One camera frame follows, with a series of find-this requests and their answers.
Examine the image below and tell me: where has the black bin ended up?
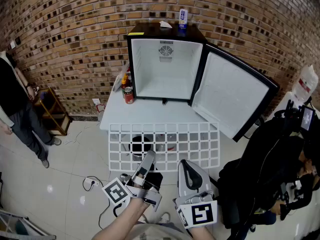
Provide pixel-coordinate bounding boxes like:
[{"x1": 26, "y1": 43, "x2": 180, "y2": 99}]
[{"x1": 129, "y1": 133, "x2": 155, "y2": 163}]

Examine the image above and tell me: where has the black camera rig with monitor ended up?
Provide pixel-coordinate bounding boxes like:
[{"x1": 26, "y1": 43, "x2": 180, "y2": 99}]
[{"x1": 274, "y1": 99, "x2": 317, "y2": 135}]

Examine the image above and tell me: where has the person's right forearm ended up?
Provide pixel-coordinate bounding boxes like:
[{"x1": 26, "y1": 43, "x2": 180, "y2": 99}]
[{"x1": 186, "y1": 224, "x2": 216, "y2": 240}]

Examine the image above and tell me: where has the red drink can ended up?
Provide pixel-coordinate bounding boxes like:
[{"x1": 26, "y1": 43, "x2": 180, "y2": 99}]
[{"x1": 123, "y1": 86, "x2": 135, "y2": 105}]

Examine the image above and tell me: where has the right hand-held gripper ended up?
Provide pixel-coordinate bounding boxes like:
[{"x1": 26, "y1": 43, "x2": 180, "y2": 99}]
[{"x1": 174, "y1": 159, "x2": 218, "y2": 229}]

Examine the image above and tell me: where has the white plastic bag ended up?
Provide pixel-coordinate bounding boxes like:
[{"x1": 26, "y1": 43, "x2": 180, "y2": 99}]
[{"x1": 291, "y1": 64, "x2": 320, "y2": 103}]

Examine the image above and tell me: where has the person's white shoe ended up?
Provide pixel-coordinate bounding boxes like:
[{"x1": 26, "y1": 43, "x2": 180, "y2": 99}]
[{"x1": 158, "y1": 212, "x2": 172, "y2": 225}]

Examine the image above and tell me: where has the person's left forearm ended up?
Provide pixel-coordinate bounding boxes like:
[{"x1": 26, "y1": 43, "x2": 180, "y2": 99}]
[{"x1": 91, "y1": 197, "x2": 149, "y2": 240}]

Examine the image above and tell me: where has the black power cable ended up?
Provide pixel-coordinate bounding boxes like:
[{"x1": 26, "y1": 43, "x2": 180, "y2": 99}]
[{"x1": 82, "y1": 175, "x2": 131, "y2": 231}]

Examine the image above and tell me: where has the white leaning board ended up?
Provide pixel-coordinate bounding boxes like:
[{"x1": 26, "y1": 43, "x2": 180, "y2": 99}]
[{"x1": 112, "y1": 61, "x2": 131, "y2": 93}]

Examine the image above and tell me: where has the clear water jug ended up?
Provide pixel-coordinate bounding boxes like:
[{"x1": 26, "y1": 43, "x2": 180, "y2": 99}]
[{"x1": 155, "y1": 133, "x2": 176, "y2": 153}]

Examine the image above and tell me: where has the metal rack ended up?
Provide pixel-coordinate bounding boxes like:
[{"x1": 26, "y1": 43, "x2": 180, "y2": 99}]
[{"x1": 0, "y1": 208, "x2": 57, "y2": 240}]

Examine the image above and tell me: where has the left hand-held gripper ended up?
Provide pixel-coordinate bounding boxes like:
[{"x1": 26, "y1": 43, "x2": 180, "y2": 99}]
[{"x1": 101, "y1": 150, "x2": 164, "y2": 213}]

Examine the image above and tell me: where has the wooden shelf stand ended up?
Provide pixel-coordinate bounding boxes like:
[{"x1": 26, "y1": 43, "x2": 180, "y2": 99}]
[{"x1": 33, "y1": 86, "x2": 74, "y2": 137}]

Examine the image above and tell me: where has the white power strip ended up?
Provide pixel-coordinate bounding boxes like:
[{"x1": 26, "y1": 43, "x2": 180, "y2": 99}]
[{"x1": 84, "y1": 176, "x2": 101, "y2": 188}]

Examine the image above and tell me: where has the white round plate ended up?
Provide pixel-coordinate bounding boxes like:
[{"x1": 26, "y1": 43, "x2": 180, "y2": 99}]
[{"x1": 108, "y1": 122, "x2": 221, "y2": 173}]

